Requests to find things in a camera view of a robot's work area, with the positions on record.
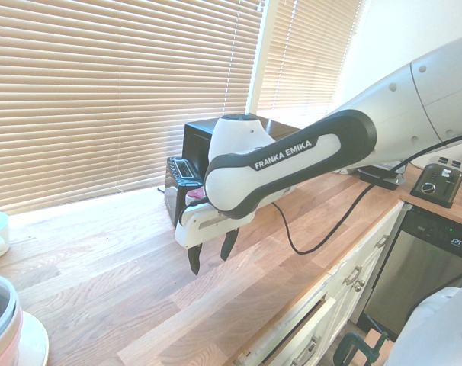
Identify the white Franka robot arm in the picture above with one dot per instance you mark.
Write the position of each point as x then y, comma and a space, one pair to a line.
292, 164

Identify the black toaster oven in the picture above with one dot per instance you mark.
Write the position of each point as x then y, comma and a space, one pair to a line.
196, 145

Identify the white drawer front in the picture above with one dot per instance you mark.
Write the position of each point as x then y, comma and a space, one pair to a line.
318, 328

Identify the white cabinet door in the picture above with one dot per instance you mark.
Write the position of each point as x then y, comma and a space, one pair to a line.
372, 259

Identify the black glossy toaster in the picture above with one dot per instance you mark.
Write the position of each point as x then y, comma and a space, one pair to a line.
181, 171

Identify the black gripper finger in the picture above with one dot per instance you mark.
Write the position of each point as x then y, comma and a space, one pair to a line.
228, 246
194, 259

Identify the black wrist camera, red mount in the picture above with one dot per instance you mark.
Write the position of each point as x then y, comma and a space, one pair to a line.
196, 194

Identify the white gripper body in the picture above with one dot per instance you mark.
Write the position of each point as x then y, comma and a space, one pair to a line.
200, 225

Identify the silver toaster with dial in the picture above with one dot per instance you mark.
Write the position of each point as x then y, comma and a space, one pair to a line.
437, 183

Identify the white plate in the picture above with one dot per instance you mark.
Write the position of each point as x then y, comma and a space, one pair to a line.
34, 343

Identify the black food container tray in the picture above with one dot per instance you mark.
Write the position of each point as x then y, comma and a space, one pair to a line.
372, 177

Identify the green clamp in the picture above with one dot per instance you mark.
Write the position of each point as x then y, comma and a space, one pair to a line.
353, 345

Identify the stainless steel dishwasher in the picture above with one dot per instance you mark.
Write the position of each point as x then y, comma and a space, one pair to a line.
414, 267

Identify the pink bowl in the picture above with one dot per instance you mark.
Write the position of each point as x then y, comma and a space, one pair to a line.
10, 348

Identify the wide beige window blind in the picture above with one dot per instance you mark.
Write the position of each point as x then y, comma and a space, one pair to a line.
101, 95

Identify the metal cabinet knob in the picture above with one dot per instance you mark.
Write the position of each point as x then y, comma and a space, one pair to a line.
360, 286

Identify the narrow beige window blind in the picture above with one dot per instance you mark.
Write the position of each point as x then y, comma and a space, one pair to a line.
303, 57

